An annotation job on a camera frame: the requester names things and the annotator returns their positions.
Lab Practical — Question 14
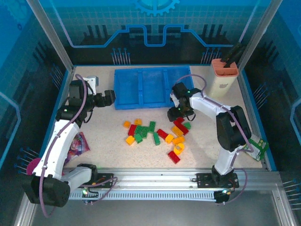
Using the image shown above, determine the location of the long red lego brick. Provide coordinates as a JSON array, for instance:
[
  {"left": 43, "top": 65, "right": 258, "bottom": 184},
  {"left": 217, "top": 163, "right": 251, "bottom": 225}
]
[{"left": 176, "top": 123, "right": 190, "bottom": 136}]

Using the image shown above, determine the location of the long yellow lego brick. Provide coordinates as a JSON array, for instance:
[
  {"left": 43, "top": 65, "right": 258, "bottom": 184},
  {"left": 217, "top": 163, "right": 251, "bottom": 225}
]
[{"left": 171, "top": 126, "right": 184, "bottom": 137}]

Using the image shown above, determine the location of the yellow round hollow lego piece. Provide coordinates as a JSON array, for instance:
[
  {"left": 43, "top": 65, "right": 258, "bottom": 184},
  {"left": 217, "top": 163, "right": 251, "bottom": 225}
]
[{"left": 173, "top": 143, "right": 185, "bottom": 155}]

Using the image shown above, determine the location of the blue three-compartment plastic bin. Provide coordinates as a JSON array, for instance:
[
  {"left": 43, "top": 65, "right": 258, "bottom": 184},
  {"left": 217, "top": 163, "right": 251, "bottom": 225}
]
[{"left": 113, "top": 65, "right": 195, "bottom": 111}]

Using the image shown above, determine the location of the cream container with orange lid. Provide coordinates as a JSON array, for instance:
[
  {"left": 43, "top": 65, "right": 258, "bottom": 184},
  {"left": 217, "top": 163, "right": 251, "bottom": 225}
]
[{"left": 206, "top": 58, "right": 240, "bottom": 97}]

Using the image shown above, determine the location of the colourful pink snack packet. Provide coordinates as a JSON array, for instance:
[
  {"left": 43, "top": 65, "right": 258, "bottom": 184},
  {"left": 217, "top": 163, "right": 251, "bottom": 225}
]
[{"left": 65, "top": 131, "right": 91, "bottom": 167}]

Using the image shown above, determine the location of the green snack packet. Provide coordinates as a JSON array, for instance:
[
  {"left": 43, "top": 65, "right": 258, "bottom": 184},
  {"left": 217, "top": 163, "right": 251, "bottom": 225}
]
[{"left": 243, "top": 137, "right": 269, "bottom": 162}]

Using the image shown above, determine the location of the pink round disc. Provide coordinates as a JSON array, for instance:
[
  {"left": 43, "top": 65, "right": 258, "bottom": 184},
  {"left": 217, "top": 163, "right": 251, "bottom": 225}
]
[{"left": 26, "top": 158, "right": 41, "bottom": 175}]

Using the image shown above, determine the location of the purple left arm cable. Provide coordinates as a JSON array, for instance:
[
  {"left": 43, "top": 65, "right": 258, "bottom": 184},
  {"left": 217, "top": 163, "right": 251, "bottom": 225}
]
[{"left": 39, "top": 74, "right": 118, "bottom": 218}]

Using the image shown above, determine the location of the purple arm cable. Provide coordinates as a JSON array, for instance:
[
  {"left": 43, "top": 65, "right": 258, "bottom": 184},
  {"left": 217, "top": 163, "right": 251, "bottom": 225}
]
[
  {"left": 175, "top": 74, "right": 254, "bottom": 205},
  {"left": 39, "top": 74, "right": 118, "bottom": 218}
]

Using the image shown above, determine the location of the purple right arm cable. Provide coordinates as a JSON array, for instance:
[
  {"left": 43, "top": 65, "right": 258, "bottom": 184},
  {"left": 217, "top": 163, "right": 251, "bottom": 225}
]
[{"left": 175, "top": 74, "right": 254, "bottom": 205}]

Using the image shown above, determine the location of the aluminium frame post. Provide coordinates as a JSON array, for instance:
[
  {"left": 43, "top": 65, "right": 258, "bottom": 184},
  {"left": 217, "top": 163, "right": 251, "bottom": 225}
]
[
  {"left": 25, "top": 0, "right": 76, "bottom": 71},
  {"left": 236, "top": 0, "right": 280, "bottom": 69}
]

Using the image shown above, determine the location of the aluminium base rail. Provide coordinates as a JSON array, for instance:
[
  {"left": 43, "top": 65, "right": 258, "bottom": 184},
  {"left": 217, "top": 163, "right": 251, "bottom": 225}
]
[{"left": 62, "top": 167, "right": 282, "bottom": 191}]

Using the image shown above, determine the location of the black utensil handle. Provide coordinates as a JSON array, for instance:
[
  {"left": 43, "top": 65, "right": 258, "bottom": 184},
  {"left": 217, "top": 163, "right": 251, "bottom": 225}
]
[{"left": 222, "top": 42, "right": 243, "bottom": 69}]

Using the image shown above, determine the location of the grey slotted cable duct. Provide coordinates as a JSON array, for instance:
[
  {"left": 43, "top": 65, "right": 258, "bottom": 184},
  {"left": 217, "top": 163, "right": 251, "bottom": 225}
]
[{"left": 69, "top": 189, "right": 218, "bottom": 201}]

